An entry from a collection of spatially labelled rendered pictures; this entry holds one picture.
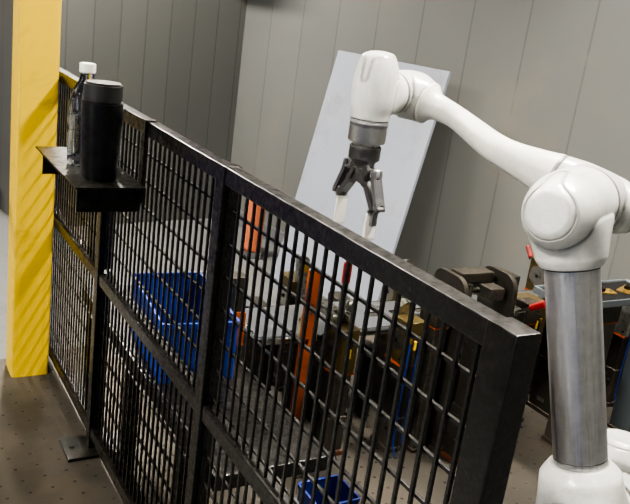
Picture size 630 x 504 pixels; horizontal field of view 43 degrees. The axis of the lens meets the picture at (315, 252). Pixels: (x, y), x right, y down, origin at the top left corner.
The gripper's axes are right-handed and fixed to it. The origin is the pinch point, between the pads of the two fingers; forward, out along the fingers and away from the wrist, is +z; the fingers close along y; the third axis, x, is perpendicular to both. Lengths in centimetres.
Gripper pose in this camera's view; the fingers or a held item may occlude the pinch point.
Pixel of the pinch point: (353, 226)
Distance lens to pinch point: 193.9
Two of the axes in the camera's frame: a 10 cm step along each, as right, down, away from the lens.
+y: -4.8, -3.1, 8.2
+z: -1.3, 9.5, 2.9
